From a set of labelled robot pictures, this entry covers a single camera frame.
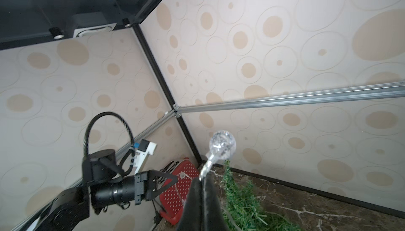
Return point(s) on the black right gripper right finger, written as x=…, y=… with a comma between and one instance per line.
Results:
x=213, y=219

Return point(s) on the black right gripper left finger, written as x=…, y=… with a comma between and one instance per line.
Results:
x=192, y=217

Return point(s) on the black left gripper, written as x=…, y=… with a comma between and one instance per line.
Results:
x=146, y=185

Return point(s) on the clear string light with bulbs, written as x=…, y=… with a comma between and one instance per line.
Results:
x=222, y=146

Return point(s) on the small green christmas tree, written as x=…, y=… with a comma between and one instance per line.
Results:
x=242, y=210

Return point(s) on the red polka dot toaster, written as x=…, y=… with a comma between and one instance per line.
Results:
x=174, y=198

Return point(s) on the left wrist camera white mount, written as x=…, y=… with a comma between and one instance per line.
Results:
x=143, y=150

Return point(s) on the aluminium left wall rail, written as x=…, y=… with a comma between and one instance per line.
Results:
x=95, y=174

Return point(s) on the black left corner frame post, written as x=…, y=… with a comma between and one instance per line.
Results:
x=158, y=74

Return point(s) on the black ceiling frame with lights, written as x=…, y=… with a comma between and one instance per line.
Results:
x=27, y=22

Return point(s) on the horizontal aluminium back rail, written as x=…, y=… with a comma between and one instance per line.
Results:
x=357, y=93

